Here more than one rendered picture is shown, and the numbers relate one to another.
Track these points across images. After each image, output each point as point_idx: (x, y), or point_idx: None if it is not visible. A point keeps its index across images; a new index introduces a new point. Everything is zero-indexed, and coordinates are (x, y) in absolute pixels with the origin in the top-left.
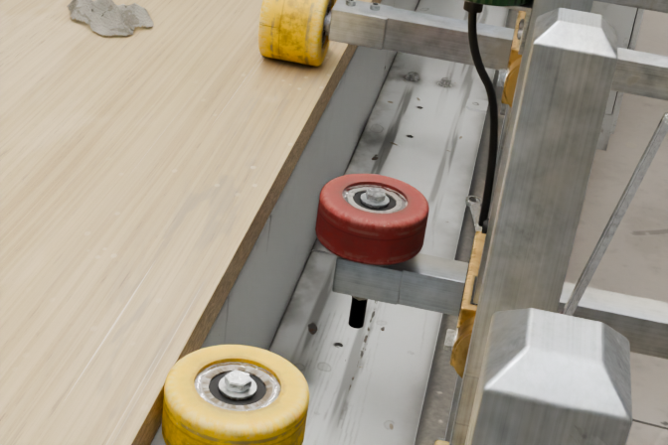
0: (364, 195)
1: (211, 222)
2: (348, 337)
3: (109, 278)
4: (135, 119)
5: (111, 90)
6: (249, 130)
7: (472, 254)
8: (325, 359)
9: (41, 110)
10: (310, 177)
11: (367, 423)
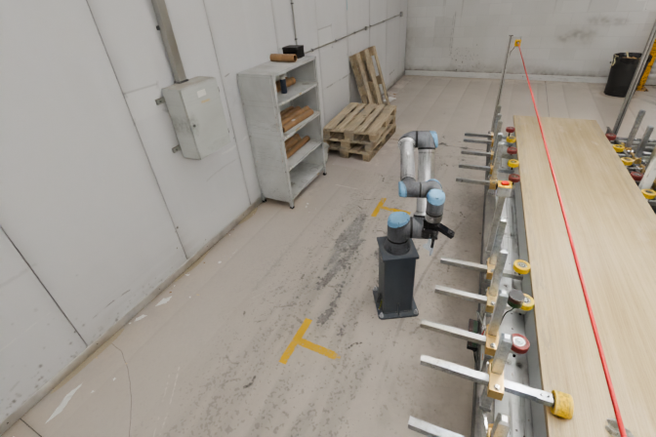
0: (521, 341)
1: (544, 335)
2: (514, 434)
3: (552, 320)
4: (577, 371)
5: (590, 384)
6: (552, 368)
7: (498, 342)
8: (517, 423)
9: (597, 373)
10: None
11: (503, 400)
